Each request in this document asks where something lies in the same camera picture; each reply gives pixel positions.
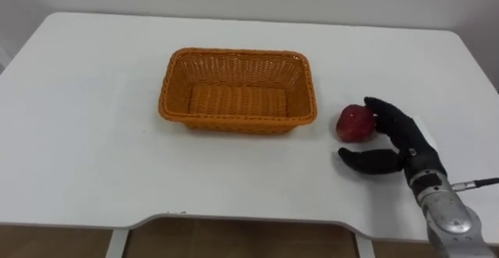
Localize orange woven basket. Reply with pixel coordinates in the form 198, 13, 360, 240
157, 47, 318, 136

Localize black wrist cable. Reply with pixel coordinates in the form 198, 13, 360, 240
451, 177, 499, 193

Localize white desk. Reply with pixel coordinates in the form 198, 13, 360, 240
0, 11, 499, 258

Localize red apple soft toy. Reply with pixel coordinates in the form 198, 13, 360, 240
335, 104, 377, 143

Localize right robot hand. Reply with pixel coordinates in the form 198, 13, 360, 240
337, 96, 448, 186

